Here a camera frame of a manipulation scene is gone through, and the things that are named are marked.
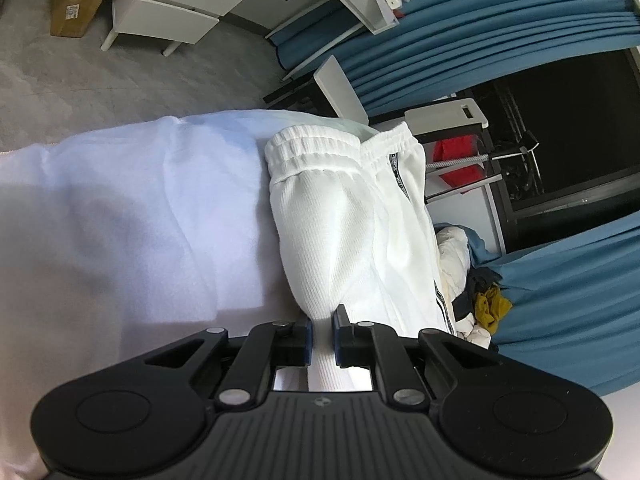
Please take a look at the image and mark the white pants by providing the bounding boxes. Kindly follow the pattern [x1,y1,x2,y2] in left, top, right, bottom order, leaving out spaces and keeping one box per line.
[264,121,456,394]

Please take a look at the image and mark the white drawer cabinet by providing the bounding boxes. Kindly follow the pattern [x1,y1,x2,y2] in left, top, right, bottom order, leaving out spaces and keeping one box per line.
[100,0,300,57]

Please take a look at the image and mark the red cloth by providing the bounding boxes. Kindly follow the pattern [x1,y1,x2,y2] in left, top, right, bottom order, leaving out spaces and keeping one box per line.
[432,138,486,194]

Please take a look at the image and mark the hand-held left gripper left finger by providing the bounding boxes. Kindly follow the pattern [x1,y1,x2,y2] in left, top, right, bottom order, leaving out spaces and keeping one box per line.
[144,314,315,409]

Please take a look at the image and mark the white laundry hamper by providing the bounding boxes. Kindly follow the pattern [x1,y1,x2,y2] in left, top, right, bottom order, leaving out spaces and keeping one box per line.
[404,98,490,206]

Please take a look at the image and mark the white chair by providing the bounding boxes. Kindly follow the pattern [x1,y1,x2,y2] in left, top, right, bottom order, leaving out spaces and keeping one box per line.
[263,55,372,126]

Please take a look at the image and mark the white bed sheet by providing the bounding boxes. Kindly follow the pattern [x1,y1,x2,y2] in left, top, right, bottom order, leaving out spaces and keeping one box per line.
[0,110,381,480]

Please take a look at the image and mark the blue curtain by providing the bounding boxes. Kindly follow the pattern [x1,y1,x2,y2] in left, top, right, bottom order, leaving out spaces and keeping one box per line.
[470,215,640,403]
[274,0,638,126]

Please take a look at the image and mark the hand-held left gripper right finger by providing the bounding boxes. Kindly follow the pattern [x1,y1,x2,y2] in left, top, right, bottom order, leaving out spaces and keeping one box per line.
[331,304,501,406]

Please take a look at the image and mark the mustard yellow cloth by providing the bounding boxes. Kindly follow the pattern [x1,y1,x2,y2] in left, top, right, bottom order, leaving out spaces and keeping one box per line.
[474,285,513,335]

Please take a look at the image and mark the pile of clothes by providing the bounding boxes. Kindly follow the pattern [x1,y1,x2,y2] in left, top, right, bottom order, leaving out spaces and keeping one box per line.
[434,224,513,351]

